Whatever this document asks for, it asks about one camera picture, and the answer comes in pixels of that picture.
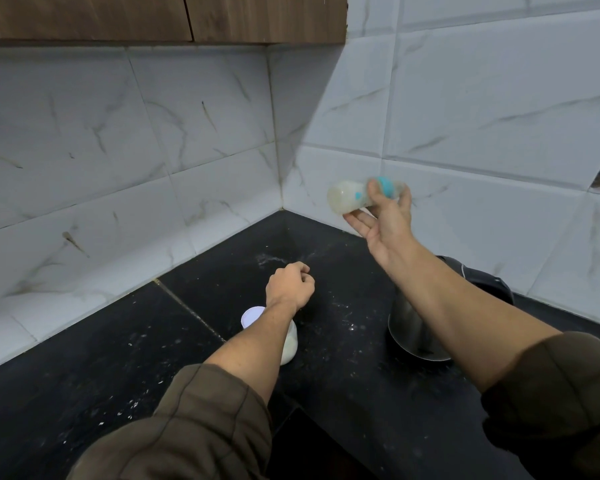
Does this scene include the person's left hand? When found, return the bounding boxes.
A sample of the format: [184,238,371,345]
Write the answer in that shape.
[265,261,316,315]

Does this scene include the person's right hand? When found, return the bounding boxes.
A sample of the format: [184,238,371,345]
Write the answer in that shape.
[343,178,419,269]

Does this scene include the clear bottle with teal cap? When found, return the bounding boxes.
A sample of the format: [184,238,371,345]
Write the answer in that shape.
[327,176,407,216]

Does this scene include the person's right forearm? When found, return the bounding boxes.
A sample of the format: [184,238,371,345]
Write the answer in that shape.
[387,240,563,393]

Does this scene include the person's left forearm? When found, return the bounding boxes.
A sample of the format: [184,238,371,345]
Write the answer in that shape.
[203,300,301,405]

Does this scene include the white plastic cup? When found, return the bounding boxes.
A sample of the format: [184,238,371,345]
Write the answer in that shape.
[240,306,299,366]

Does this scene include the steel pot with black lid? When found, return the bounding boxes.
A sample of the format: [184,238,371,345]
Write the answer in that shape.
[388,255,516,363]

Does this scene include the olive left sleeve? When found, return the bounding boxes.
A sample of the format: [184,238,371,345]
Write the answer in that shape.
[66,364,274,480]

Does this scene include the olive sleeve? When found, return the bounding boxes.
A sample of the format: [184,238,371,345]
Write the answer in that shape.
[66,364,274,480]
[481,331,600,480]

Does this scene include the olive right sleeve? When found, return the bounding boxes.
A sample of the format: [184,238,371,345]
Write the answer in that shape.
[481,331,600,480]

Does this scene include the brown wooden wall cabinet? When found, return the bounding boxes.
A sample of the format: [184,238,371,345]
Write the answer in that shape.
[0,0,349,46]

